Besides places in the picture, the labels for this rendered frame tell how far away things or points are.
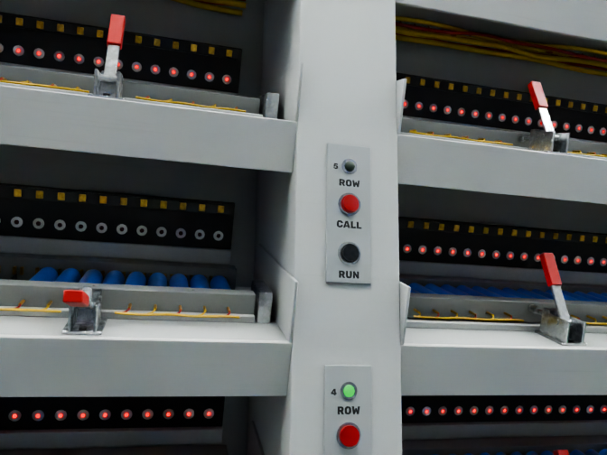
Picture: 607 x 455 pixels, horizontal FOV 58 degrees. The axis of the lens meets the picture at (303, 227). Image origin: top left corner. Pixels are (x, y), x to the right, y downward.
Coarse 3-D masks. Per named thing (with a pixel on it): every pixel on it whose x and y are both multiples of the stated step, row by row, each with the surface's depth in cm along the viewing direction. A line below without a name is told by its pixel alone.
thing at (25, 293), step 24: (0, 288) 43; (24, 288) 44; (48, 288) 44; (72, 288) 45; (96, 288) 45; (120, 288) 46; (144, 288) 47; (168, 288) 48; (192, 288) 49; (120, 312) 44; (216, 312) 48; (240, 312) 48
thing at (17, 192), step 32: (0, 192) 55; (32, 192) 56; (64, 192) 57; (96, 192) 58; (0, 224) 56; (32, 224) 56; (96, 224) 58; (128, 224) 59; (160, 224) 59; (192, 224) 60; (224, 224) 61
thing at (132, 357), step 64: (128, 256) 59; (192, 256) 60; (0, 320) 42; (64, 320) 44; (128, 320) 45; (256, 320) 49; (0, 384) 39; (64, 384) 40; (128, 384) 41; (192, 384) 42; (256, 384) 44
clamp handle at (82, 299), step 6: (66, 294) 35; (72, 294) 35; (78, 294) 35; (84, 294) 36; (90, 294) 42; (66, 300) 35; (72, 300) 35; (78, 300) 35; (84, 300) 36; (90, 300) 42; (72, 306) 38; (78, 306) 38; (84, 306) 38; (90, 306) 41
